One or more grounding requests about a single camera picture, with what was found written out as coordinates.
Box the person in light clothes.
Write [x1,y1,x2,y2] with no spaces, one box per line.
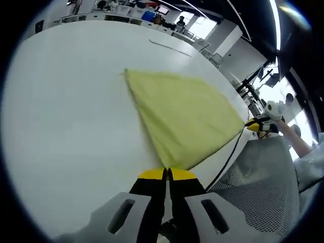
[293,131,324,193]

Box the white mesh chair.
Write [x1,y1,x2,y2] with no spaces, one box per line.
[206,135,301,238]

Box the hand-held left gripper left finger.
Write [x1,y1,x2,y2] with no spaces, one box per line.
[88,167,168,243]

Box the white ceiling light strip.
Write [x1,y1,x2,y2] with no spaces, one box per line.
[269,0,282,51]

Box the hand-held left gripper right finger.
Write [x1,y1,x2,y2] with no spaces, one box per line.
[168,167,248,243]

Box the yellow blue grey garment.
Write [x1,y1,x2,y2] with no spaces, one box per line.
[123,67,246,171]

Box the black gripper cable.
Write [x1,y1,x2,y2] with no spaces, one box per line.
[204,126,247,192]

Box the black monitor stand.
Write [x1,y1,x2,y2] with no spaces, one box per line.
[235,59,281,112]

